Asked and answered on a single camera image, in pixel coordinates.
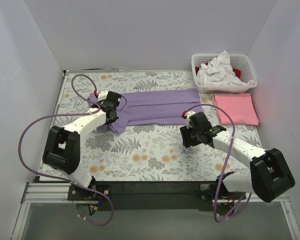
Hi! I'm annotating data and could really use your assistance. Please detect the purple t shirt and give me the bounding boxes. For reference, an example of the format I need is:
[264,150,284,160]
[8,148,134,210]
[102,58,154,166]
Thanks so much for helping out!
[98,88,202,134]

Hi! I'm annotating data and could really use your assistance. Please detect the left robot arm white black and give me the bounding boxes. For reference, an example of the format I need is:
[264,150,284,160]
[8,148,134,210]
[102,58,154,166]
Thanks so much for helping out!
[42,90,122,200]

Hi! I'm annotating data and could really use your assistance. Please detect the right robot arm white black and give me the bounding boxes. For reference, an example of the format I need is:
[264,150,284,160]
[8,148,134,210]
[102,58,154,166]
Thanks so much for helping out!
[180,111,296,203]

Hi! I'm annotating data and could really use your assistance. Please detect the folded pink t shirt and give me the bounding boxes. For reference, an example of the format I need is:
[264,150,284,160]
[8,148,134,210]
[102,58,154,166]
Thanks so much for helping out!
[212,93,260,126]

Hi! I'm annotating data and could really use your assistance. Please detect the floral patterned table mat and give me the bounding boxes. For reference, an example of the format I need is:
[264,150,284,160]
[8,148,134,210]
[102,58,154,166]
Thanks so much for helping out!
[39,71,275,182]

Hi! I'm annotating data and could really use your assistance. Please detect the white plastic laundry basket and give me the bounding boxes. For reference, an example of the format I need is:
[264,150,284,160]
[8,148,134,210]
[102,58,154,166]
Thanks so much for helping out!
[191,53,258,94]

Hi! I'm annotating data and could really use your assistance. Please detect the white crumpled t shirt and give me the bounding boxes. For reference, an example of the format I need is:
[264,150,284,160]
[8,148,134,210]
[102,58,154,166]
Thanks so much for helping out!
[197,50,253,86]

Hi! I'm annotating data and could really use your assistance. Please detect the red t shirt in basket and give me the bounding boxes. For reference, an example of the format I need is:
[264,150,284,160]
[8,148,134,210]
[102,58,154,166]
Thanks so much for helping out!
[194,66,241,79]

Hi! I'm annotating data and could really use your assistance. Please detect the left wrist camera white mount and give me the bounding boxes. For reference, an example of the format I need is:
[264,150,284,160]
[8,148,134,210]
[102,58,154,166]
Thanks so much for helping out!
[90,90,109,104]

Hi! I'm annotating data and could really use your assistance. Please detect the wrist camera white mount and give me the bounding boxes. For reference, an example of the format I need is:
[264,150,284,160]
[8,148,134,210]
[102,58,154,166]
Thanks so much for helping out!
[181,111,195,129]
[90,90,109,104]

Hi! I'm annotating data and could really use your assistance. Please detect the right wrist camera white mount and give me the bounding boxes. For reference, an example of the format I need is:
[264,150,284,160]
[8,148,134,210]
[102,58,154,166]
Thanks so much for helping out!
[181,111,195,129]

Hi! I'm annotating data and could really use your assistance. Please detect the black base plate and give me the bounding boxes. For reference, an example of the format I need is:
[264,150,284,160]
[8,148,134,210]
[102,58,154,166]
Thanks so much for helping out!
[67,180,248,212]

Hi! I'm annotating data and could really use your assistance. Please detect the aluminium rail frame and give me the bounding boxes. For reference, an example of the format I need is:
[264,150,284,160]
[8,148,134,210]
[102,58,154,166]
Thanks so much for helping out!
[11,179,300,240]

